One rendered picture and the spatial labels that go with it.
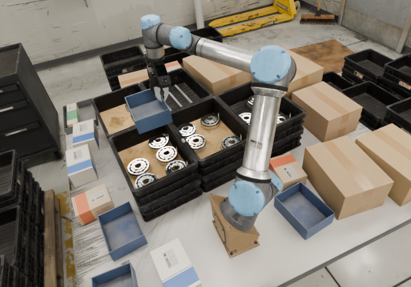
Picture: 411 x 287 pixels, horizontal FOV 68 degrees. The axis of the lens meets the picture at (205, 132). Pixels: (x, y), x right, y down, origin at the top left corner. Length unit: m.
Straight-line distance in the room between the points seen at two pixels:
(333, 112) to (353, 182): 0.46
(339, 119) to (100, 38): 3.66
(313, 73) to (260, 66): 1.02
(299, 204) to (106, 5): 3.76
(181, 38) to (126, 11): 3.51
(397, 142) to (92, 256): 1.42
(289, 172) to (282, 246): 0.34
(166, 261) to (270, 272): 0.39
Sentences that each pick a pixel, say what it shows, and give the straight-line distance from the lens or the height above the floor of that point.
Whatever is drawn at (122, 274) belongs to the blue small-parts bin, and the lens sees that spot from 1.35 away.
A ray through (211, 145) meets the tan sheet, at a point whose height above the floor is 0.83.
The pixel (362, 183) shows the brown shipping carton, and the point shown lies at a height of 0.86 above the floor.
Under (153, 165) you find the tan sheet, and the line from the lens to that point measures 1.47.
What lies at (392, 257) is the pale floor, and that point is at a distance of 2.28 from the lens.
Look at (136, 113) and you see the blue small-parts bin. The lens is 1.40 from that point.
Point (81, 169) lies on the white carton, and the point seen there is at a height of 0.79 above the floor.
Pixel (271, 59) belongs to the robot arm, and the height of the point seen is 1.43.
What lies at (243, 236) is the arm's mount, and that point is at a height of 0.81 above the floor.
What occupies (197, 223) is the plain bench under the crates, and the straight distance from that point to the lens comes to 1.39.
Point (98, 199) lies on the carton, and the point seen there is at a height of 0.77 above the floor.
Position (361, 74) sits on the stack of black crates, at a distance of 2.95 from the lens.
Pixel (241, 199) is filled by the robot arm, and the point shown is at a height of 1.08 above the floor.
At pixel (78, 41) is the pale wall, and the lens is 4.67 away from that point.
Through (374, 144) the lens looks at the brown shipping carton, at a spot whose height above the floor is 0.86.
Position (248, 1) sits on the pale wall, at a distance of 5.24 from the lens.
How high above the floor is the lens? 1.87
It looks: 41 degrees down
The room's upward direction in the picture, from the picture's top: 7 degrees counter-clockwise
